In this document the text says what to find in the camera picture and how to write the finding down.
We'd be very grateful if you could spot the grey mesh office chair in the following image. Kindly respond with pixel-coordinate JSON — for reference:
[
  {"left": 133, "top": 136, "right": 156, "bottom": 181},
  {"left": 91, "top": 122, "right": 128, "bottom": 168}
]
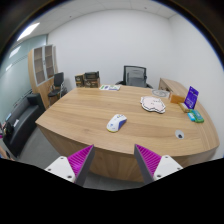
[{"left": 117, "top": 65, "right": 152, "bottom": 88}]

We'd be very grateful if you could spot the brown cardboard box left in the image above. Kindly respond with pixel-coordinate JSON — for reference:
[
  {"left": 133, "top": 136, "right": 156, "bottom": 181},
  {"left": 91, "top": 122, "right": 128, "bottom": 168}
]
[{"left": 74, "top": 74, "right": 84, "bottom": 87}]

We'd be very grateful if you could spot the blue packet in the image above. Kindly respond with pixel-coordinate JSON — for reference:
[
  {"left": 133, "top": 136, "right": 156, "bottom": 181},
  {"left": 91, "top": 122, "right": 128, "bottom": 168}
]
[{"left": 187, "top": 112, "right": 195, "bottom": 121}]

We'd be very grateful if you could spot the wooden side cabinet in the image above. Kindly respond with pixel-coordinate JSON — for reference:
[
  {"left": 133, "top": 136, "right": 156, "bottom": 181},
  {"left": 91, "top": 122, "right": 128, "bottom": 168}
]
[{"left": 159, "top": 78, "right": 188, "bottom": 97}]

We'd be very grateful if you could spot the dark box with device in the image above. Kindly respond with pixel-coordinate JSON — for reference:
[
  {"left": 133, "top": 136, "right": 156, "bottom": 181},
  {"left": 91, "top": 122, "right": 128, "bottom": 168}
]
[{"left": 84, "top": 71, "right": 100, "bottom": 88}]

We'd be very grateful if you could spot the wooden bookshelf cabinet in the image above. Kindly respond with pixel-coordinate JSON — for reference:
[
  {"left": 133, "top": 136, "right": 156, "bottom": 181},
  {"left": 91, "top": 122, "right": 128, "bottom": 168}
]
[{"left": 28, "top": 45, "right": 58, "bottom": 109}]

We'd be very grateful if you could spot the orange wooden box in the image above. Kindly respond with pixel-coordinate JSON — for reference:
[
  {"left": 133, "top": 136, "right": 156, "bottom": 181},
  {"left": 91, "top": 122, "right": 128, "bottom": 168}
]
[{"left": 170, "top": 95, "right": 185, "bottom": 103}]

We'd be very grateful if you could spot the black sofa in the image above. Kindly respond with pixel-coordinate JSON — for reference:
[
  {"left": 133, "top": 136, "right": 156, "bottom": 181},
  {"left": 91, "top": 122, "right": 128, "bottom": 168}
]
[{"left": 3, "top": 93, "right": 45, "bottom": 157}]

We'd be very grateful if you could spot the round grey coaster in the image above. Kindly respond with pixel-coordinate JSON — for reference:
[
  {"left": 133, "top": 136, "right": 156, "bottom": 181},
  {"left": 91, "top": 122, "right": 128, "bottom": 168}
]
[{"left": 152, "top": 89, "right": 170, "bottom": 98}]

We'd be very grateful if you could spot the white and blue computer mouse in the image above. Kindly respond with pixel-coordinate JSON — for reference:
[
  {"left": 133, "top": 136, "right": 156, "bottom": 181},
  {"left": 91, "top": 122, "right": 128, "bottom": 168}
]
[{"left": 106, "top": 114, "right": 127, "bottom": 132}]

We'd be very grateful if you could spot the purple standing card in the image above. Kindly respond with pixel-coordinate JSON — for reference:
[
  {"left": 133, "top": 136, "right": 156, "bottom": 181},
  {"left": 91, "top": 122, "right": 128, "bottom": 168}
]
[{"left": 184, "top": 86, "right": 199, "bottom": 109}]

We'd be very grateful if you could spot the white leaflet on desk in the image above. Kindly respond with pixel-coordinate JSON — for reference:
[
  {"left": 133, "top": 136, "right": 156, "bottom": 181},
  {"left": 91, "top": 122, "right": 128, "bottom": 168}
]
[{"left": 99, "top": 85, "right": 120, "bottom": 91}]

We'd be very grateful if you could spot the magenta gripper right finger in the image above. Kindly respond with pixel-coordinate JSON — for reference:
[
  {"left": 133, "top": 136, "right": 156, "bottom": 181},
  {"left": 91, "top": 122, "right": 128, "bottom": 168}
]
[{"left": 134, "top": 144, "right": 182, "bottom": 184}]

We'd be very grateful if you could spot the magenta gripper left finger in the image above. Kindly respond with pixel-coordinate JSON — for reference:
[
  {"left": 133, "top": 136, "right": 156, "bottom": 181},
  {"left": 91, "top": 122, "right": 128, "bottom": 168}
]
[{"left": 46, "top": 145, "right": 95, "bottom": 186}]

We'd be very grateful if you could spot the large wooden desk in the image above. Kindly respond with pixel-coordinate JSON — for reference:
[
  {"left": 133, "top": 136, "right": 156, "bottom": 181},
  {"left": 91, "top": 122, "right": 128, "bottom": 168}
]
[{"left": 37, "top": 86, "right": 219, "bottom": 181}]

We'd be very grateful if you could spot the black side chair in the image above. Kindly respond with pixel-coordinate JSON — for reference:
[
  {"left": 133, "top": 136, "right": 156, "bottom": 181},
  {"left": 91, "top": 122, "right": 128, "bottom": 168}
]
[{"left": 48, "top": 72, "right": 67, "bottom": 99}]

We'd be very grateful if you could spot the green packet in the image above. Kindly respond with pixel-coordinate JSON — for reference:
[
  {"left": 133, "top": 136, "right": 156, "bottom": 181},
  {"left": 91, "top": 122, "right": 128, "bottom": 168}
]
[{"left": 190, "top": 109, "right": 204, "bottom": 123}]

